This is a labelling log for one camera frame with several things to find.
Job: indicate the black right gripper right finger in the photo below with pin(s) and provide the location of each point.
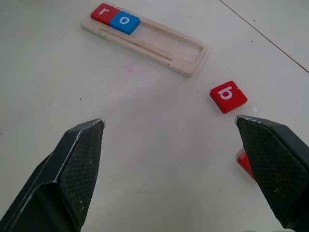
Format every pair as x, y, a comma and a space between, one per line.
277, 169

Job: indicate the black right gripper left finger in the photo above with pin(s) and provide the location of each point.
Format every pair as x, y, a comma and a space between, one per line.
48, 183

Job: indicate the red letter o block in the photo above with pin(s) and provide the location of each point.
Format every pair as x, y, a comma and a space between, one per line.
243, 164

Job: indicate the red letter b block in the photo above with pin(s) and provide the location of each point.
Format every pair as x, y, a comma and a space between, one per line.
228, 96

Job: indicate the light wooden letter tray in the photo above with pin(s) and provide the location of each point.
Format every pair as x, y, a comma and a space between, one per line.
169, 48

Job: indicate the blue letter o block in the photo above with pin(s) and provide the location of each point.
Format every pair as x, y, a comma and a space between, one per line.
124, 22

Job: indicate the red letter r block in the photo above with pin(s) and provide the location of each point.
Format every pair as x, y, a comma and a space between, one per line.
104, 13

